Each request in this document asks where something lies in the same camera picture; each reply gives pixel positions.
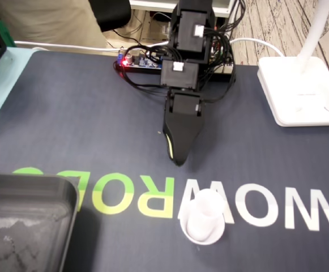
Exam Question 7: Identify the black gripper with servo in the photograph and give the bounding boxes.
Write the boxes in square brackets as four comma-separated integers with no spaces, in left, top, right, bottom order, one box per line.
[163,91,207,167]

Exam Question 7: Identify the white plastic cup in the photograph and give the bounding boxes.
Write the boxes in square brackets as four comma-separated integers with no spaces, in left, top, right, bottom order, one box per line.
[185,189,226,241]

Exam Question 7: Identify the blue circuit board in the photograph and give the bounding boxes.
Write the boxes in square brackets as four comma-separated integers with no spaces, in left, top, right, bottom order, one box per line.
[115,49,165,75]

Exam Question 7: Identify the white round saucer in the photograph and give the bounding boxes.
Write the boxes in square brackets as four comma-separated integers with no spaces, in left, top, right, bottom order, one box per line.
[180,198,227,245]

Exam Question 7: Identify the dark grey WOWROBO mat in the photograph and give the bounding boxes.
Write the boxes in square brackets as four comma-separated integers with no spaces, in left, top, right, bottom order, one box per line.
[0,50,329,272]

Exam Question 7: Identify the white desk lamp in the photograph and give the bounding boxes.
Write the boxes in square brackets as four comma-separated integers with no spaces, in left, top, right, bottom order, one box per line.
[257,0,329,128]

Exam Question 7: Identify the black chair seat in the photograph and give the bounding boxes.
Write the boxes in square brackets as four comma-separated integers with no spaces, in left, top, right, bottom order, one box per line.
[90,0,133,33]

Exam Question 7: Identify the black plastic tray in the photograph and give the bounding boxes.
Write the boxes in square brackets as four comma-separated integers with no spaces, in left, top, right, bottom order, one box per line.
[0,171,80,272]

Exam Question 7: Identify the person in teal shirt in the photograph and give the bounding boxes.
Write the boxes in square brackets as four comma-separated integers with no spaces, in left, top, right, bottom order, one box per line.
[0,0,109,49]

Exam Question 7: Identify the green box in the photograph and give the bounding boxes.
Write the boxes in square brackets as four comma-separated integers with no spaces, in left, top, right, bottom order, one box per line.
[0,19,16,48]

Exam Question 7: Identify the thin black board wires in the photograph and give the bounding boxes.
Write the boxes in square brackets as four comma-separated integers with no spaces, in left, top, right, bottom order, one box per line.
[118,65,171,99]

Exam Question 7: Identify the black servo cable bundle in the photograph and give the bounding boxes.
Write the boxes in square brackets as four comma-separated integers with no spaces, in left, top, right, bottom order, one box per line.
[203,0,247,104]

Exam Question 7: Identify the white power cable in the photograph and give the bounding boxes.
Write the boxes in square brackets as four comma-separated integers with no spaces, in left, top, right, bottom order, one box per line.
[14,37,285,57]

